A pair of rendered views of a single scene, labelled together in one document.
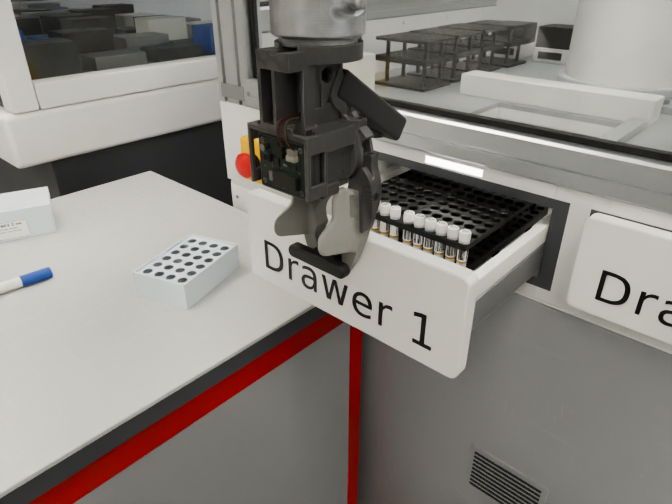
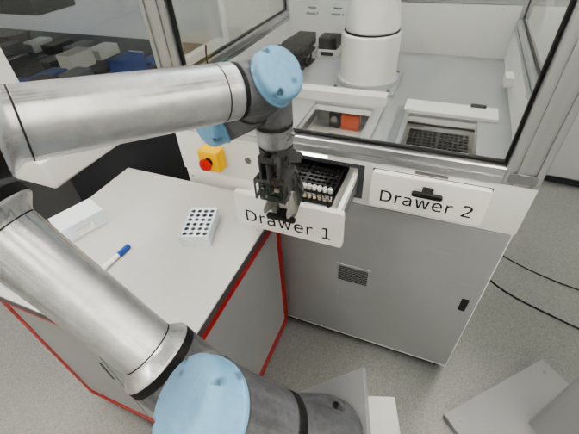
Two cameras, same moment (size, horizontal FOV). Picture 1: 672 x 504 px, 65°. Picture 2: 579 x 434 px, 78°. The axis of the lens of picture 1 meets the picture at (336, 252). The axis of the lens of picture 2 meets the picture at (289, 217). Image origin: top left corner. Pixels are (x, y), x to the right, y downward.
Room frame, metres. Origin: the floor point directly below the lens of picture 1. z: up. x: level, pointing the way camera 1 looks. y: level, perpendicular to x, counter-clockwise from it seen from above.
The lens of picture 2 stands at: (-0.17, 0.19, 1.48)
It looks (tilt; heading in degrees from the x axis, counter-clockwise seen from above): 42 degrees down; 342
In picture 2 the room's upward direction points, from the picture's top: 4 degrees counter-clockwise
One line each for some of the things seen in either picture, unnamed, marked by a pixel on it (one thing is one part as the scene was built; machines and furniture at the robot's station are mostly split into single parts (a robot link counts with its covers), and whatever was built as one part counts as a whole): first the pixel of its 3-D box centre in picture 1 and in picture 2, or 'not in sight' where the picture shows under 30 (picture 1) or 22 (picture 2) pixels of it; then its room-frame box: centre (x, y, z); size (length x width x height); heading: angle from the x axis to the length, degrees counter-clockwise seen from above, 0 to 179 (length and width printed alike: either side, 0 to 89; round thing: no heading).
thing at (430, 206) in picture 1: (446, 216); (313, 175); (0.62, -0.14, 0.87); 0.22 x 0.18 x 0.06; 138
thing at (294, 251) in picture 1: (326, 255); (283, 214); (0.46, 0.01, 0.91); 0.07 x 0.04 x 0.01; 48
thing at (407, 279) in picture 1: (344, 272); (287, 217); (0.48, -0.01, 0.87); 0.29 x 0.02 x 0.11; 48
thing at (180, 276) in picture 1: (189, 268); (200, 226); (0.64, 0.21, 0.78); 0.12 x 0.08 x 0.04; 156
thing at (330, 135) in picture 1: (313, 118); (276, 170); (0.44, 0.02, 1.04); 0.09 x 0.08 x 0.12; 138
